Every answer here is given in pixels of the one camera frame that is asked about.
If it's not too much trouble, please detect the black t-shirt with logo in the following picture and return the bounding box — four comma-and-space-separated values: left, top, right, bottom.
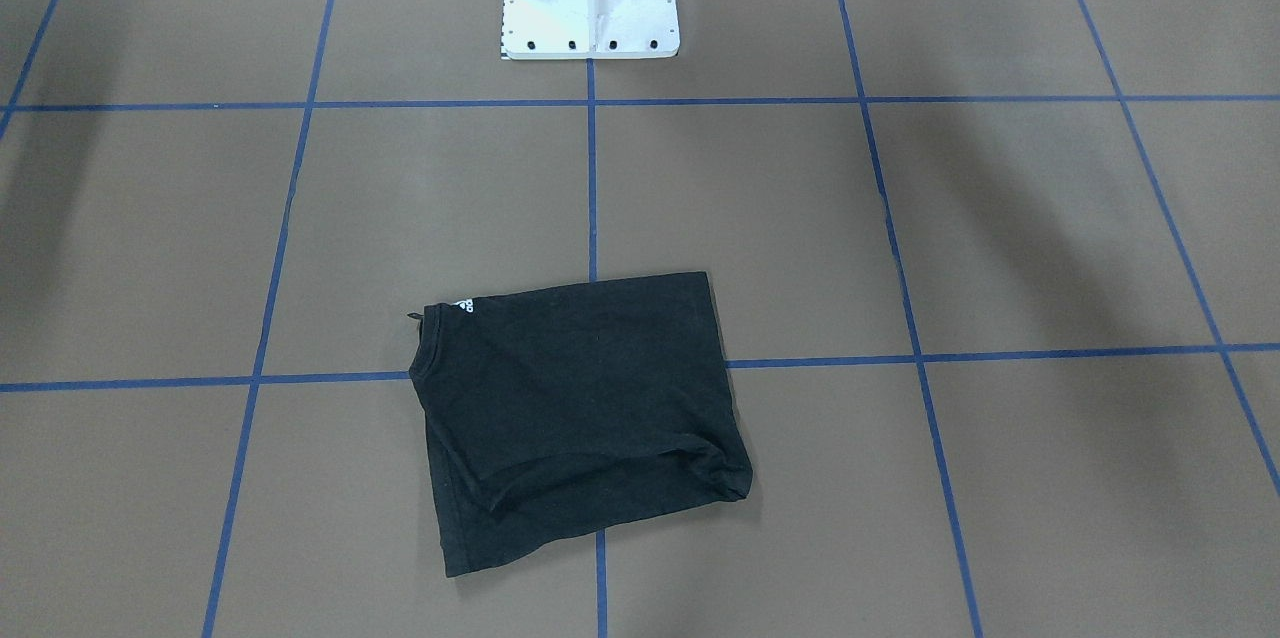
408, 272, 754, 578

